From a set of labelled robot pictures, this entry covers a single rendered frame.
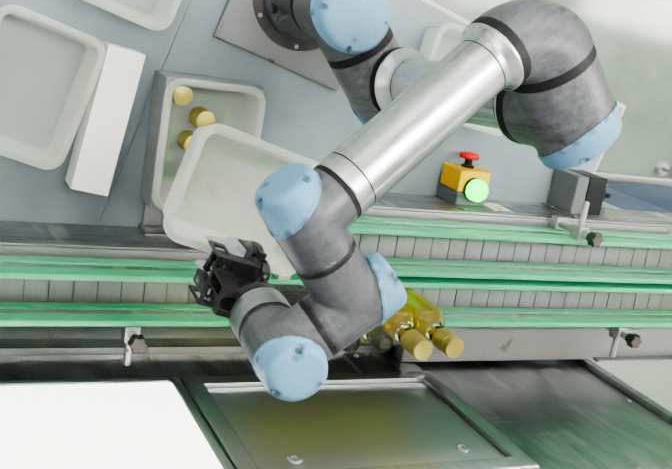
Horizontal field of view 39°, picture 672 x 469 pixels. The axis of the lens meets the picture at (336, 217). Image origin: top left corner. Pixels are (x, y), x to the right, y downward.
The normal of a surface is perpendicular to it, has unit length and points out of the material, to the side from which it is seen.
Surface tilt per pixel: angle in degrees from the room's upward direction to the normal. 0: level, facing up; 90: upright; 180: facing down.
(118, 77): 0
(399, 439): 91
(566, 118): 35
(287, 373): 7
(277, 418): 90
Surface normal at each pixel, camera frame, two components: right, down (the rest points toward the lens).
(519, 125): -0.78, 0.47
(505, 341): 0.41, 0.28
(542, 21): 0.34, -0.31
